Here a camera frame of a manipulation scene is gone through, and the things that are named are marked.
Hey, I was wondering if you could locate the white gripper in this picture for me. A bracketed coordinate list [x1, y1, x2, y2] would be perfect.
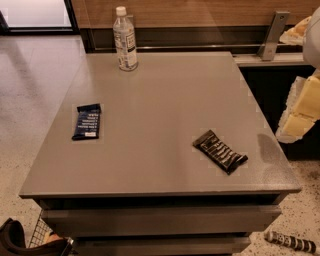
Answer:
[276, 7, 320, 143]

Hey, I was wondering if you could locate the black chocolate rxbar wrapper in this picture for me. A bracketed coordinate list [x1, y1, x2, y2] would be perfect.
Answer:
[193, 130, 248, 175]

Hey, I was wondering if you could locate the clear plastic water bottle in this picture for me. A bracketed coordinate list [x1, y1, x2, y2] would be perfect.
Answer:
[113, 6, 138, 71]

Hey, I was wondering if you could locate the blue rxbar wrapper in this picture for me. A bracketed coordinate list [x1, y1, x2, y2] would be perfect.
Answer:
[72, 104, 101, 141]

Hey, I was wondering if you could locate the grey drawer cabinet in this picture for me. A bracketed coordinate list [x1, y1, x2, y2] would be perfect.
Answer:
[20, 52, 300, 256]

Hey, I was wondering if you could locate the black and white striped tube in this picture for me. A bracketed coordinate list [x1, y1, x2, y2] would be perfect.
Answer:
[264, 231, 319, 254]

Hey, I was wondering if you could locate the black bag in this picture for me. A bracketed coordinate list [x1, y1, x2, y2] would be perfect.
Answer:
[0, 218, 72, 256]

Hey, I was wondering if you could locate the metal wall bracket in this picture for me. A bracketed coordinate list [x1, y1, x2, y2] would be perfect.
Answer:
[257, 11, 290, 61]

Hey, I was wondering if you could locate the wire mesh basket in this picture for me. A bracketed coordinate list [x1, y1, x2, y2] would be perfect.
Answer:
[28, 212, 52, 248]

